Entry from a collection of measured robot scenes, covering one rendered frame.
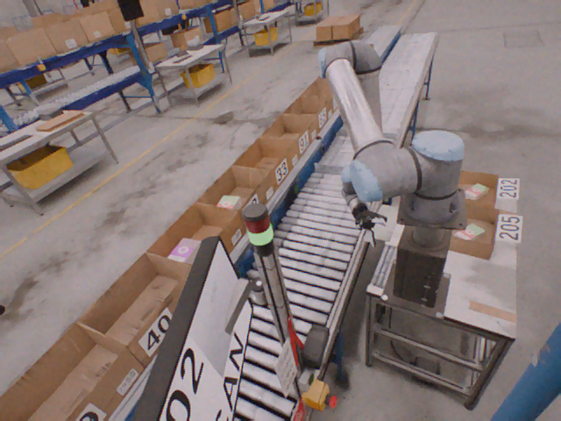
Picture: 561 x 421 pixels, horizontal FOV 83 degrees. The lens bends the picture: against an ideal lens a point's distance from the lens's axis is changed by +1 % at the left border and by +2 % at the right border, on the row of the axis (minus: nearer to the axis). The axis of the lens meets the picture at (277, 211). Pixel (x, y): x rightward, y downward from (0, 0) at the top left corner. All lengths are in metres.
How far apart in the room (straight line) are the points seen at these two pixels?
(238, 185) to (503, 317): 1.55
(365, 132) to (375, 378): 1.53
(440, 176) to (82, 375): 1.50
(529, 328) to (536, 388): 2.23
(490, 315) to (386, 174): 0.84
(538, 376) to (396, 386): 1.86
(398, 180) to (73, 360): 1.41
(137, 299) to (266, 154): 1.33
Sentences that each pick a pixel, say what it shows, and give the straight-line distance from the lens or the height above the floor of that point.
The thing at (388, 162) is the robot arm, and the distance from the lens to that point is 1.06.
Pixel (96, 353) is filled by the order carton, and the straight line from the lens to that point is 1.62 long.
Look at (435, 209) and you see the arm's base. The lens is 1.20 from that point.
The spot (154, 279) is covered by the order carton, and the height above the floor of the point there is 0.89.
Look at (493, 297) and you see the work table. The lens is 1.70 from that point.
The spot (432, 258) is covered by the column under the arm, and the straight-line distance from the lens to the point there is 1.35.
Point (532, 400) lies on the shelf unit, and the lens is 0.42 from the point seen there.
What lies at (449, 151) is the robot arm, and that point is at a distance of 1.09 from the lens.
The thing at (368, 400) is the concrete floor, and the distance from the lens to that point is 2.17.
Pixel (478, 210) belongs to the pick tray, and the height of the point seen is 0.82.
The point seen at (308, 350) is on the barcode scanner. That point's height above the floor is 1.08.
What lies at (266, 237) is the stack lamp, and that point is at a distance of 0.64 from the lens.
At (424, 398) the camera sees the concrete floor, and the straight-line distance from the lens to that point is 2.22.
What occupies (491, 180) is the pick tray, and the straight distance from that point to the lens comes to 2.27.
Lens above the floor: 2.04
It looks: 39 degrees down
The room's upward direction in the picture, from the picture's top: 12 degrees counter-clockwise
